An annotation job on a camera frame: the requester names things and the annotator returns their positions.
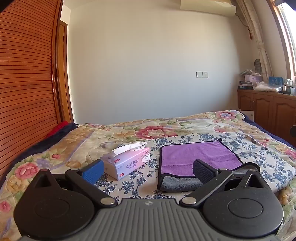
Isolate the cream patterned curtain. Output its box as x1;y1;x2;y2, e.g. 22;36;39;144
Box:
236;0;275;81

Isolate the clear plastic bag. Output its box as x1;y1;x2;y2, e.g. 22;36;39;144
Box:
253;81;282;92

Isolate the wooden door frame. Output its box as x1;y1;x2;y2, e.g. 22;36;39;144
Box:
55;20;74;123

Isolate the wooden cabinet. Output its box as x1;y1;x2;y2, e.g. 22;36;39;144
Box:
237;89;296;148

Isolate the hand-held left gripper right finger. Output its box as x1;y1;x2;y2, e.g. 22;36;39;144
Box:
180;159;270;207

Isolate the floral bedspread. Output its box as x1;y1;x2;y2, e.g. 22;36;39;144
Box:
0;110;296;241

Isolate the slatted wooden wardrobe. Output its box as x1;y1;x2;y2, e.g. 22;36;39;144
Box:
0;0;75;183

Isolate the wooden window frame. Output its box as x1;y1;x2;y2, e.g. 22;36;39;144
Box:
266;0;296;80

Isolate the purple and grey towel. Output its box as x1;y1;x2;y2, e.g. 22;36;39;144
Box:
157;138;244;192

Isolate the stack of books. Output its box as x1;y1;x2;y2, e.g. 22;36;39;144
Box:
238;81;254;90

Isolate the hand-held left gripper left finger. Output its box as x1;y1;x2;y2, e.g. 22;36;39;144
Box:
34;159;117;207

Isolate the red cloth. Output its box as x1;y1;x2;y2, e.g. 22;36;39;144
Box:
46;120;70;138

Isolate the wall air conditioner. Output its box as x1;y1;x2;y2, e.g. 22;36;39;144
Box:
180;0;237;17

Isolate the pink tissue box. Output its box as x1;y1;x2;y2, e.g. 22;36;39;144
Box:
100;142;151;181

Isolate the dark blue blanket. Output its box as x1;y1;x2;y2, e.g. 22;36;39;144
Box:
14;123;79;164

